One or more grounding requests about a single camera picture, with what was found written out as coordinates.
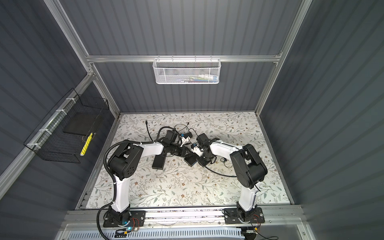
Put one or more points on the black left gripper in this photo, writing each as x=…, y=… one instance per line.
x=184, y=152

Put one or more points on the black network switch box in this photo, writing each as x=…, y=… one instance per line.
x=191, y=159

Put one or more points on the black power adapter with cable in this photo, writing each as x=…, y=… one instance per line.
x=226, y=163

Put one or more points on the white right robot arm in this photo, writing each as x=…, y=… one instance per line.
x=249, y=168

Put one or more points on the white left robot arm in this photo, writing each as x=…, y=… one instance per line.
x=121, y=161

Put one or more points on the long black power brick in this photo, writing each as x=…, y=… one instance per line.
x=159, y=162

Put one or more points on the items in white basket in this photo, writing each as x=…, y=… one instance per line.
x=205, y=78

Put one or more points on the yellow striped tool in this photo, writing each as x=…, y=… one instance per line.
x=86, y=145

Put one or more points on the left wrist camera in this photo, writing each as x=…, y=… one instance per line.
x=185, y=139

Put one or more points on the small black adapter with cable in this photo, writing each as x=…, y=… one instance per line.
x=183, y=130

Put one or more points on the white wire mesh basket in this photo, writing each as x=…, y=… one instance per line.
x=167, y=72

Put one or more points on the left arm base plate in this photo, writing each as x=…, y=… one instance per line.
x=128, y=218

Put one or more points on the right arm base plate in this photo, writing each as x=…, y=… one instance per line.
x=239, y=216

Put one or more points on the black wire wall basket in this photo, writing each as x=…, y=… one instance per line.
x=62, y=137

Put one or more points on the white slotted cable duct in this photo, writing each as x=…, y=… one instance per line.
x=220, y=233

